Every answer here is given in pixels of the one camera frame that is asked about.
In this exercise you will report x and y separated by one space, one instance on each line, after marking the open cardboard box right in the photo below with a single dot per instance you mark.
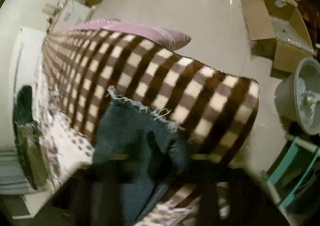
279 31

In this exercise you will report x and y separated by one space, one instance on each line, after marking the grey plastic bucket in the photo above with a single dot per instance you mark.
297 97

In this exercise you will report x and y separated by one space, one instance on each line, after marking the teal metal rack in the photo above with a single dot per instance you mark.
283 181

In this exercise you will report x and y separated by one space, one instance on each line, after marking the brown white checkered blanket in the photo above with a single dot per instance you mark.
217 109

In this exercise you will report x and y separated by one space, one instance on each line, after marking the stack of folded olive clothes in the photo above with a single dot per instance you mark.
27 139

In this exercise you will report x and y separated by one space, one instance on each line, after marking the dark blue denim jeans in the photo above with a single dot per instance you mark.
137 156

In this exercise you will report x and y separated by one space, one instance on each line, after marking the white floral bed sheet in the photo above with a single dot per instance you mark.
64 150

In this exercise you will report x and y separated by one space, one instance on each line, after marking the pink striped pillow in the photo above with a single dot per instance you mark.
172 40

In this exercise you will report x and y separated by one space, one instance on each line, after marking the white bed headboard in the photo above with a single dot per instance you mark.
25 53

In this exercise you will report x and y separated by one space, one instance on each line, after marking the grey blue striped curtain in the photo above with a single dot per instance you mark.
12 178

